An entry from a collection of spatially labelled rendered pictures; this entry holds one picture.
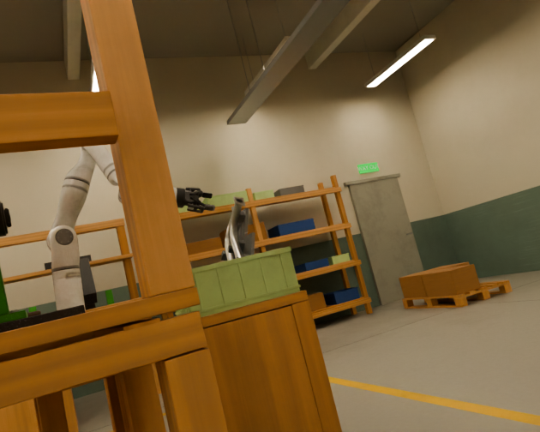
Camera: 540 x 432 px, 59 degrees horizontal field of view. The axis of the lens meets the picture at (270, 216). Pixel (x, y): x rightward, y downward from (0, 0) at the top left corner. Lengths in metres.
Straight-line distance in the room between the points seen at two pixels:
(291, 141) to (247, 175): 1.03
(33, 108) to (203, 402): 0.61
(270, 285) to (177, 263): 0.82
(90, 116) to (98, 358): 0.44
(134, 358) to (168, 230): 0.25
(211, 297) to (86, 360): 0.84
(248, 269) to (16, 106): 1.03
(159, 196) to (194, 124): 6.66
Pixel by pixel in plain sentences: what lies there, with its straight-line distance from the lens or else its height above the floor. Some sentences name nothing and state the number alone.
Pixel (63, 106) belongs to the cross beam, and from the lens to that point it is 0.95.
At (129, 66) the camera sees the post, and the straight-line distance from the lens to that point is 1.06.
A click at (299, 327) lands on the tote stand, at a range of 1.75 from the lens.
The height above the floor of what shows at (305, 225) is 1.51.
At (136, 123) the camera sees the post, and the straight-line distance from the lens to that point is 1.01.
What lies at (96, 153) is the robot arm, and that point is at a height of 1.47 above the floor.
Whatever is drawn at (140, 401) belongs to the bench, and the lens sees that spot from 1.55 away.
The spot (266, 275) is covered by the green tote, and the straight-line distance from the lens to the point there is 1.73.
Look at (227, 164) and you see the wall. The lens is 7.53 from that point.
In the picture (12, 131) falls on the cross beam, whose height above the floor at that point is 1.21.
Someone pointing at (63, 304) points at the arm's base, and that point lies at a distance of 1.80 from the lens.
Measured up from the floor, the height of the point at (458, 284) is 0.27.
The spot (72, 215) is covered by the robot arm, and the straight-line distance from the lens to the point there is 1.91.
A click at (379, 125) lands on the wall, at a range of 9.18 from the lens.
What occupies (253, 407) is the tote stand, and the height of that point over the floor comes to 0.46.
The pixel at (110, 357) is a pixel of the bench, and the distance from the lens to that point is 0.92.
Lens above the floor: 0.86
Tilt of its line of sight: 7 degrees up
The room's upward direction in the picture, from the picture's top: 14 degrees counter-clockwise
